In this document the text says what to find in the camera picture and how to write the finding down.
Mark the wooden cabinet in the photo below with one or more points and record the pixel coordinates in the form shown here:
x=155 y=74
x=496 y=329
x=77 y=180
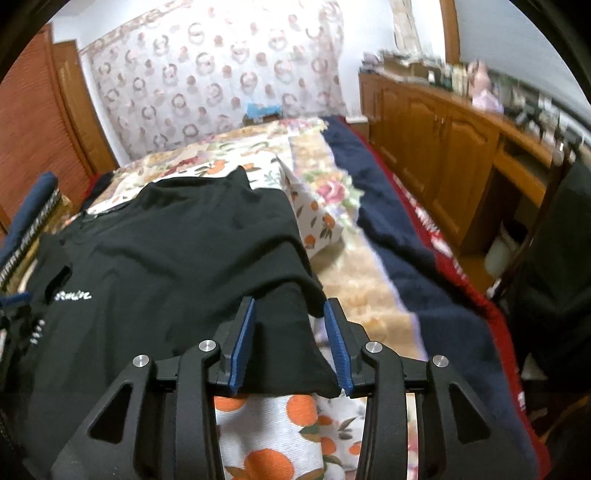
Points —
x=438 y=152

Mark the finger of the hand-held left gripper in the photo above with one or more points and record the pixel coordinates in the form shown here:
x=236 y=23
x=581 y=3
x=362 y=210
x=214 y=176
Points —
x=16 y=300

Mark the stack of folded clothes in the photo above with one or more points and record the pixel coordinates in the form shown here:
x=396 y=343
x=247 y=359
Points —
x=32 y=235

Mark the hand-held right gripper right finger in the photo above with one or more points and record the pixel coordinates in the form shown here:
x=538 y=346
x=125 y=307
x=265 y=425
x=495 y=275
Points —
x=339 y=350

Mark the black garment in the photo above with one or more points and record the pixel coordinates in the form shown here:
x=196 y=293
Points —
x=184 y=258

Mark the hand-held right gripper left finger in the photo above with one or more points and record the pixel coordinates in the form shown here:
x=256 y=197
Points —
x=242 y=350

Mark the white bin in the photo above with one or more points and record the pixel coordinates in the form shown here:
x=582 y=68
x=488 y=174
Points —
x=503 y=249

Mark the louvered wooden wardrobe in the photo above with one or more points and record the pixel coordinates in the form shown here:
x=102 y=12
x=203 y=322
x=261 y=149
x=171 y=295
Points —
x=37 y=115

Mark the blue box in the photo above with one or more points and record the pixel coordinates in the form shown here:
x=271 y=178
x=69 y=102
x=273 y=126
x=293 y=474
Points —
x=262 y=111

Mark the row of bottles and boxes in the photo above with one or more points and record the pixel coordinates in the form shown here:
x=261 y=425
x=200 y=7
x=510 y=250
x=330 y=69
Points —
x=411 y=67

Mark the folded yellow cloth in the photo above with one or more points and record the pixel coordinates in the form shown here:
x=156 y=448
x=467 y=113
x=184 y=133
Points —
x=62 y=217

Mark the folded navy cloth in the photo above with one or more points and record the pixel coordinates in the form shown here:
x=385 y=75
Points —
x=37 y=198

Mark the navy blue blanket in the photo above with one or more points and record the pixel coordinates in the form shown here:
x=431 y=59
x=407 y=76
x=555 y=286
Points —
x=415 y=258

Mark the pink figurine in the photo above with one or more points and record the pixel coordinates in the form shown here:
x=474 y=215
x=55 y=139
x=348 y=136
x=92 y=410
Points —
x=482 y=92

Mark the orange print white sheet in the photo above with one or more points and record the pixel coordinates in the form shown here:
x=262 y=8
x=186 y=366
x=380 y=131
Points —
x=268 y=434

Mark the dark wooden chair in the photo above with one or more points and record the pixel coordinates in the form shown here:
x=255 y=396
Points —
x=531 y=240

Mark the floral beige blanket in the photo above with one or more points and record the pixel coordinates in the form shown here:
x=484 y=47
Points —
x=355 y=286

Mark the dark grey garment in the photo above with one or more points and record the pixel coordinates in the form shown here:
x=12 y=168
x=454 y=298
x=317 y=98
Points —
x=558 y=258

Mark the red blanket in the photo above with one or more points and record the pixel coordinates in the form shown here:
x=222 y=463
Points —
x=466 y=281

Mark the circle pattern curtain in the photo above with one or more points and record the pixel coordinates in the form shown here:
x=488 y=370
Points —
x=217 y=69

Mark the narrow beige curtain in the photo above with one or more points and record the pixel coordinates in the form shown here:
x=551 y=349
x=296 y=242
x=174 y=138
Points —
x=405 y=25

